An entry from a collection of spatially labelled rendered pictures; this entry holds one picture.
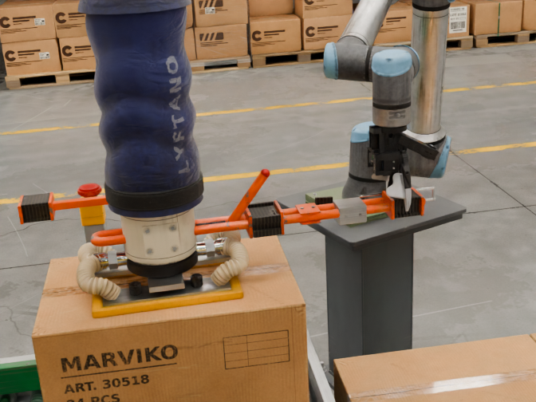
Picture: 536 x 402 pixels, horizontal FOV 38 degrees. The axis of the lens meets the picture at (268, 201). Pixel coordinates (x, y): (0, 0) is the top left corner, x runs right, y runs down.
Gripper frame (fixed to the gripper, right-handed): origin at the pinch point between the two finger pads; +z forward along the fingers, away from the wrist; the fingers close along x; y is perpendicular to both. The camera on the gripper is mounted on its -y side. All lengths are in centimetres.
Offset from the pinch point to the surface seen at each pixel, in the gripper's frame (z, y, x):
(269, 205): -1.7, 32.3, -3.0
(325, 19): 60, -155, -711
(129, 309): 12, 68, 16
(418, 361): 54, -9, -9
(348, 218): 1.5, 14.1, 3.8
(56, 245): 108, 119, -256
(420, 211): 1.7, -3.9, 4.3
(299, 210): -1.4, 25.9, 2.2
